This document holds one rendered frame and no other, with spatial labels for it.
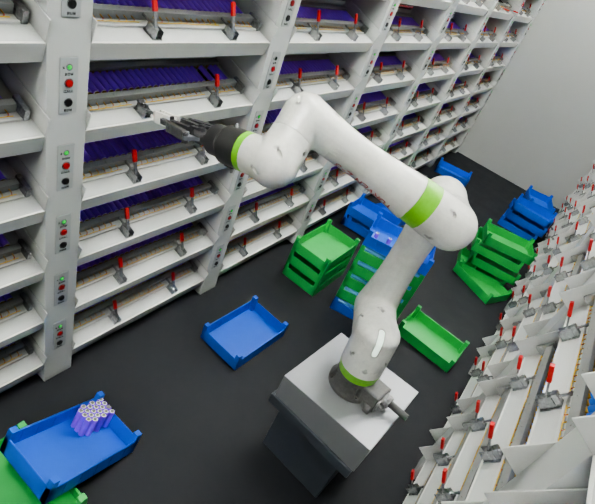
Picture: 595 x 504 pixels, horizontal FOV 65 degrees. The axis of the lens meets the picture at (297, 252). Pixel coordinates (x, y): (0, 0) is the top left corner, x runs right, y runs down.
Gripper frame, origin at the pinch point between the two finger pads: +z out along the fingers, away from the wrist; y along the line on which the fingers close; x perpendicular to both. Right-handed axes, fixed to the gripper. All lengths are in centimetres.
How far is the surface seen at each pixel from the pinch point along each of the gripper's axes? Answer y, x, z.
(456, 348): 126, -106, -71
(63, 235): -22.2, -31.5, 12.4
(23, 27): -30.1, 18.7, 6.1
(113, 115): -8.5, -0.8, 9.6
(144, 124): -0.9, -3.3, 7.4
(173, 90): 12.8, 3.5, 12.4
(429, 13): 182, 35, 11
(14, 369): -33, -80, 26
